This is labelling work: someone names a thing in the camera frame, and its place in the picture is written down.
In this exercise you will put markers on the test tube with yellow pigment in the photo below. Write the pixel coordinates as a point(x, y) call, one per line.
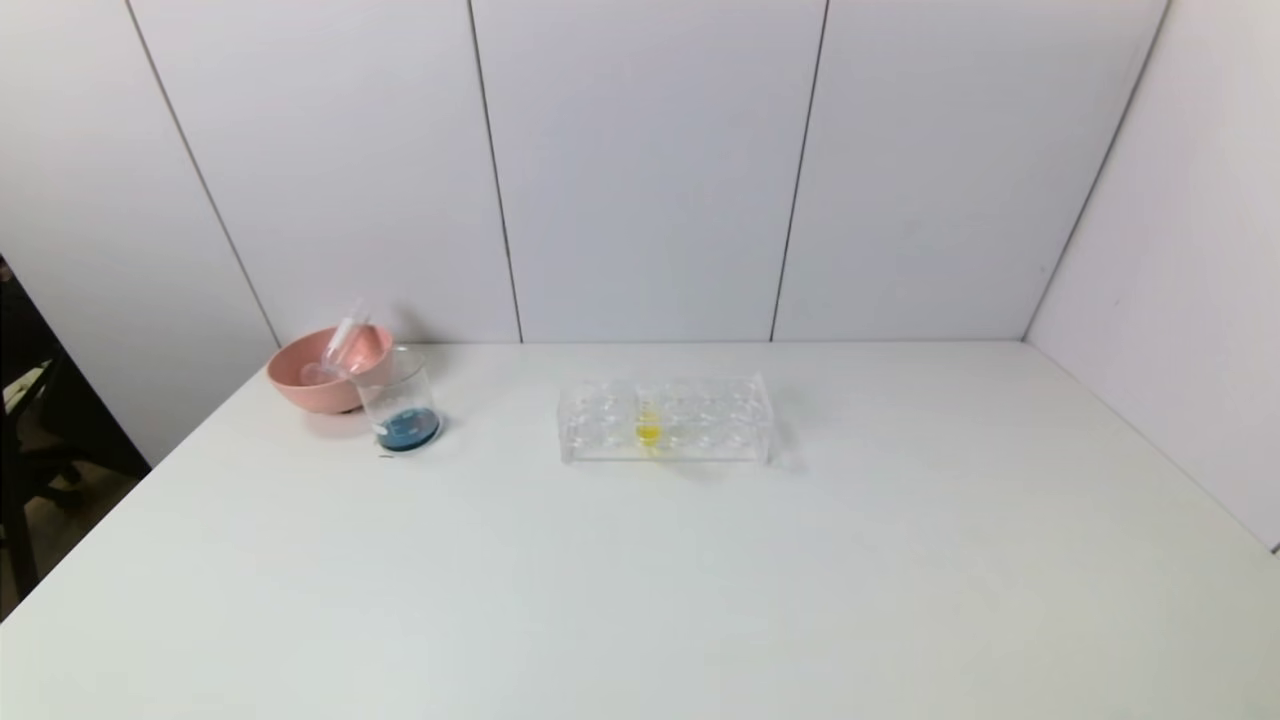
point(648, 430)

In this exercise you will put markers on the pink bowl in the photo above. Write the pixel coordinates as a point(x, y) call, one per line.
point(320, 385)

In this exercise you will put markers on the clear acrylic test tube rack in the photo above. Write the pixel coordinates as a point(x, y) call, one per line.
point(700, 430)

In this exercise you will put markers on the clear glass beaker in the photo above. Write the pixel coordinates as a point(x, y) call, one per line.
point(405, 420)

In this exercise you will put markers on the test tube with blue pigment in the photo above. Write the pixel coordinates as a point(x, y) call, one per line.
point(348, 335)

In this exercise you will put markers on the test tube with red pigment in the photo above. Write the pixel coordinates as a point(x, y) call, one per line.
point(318, 373)

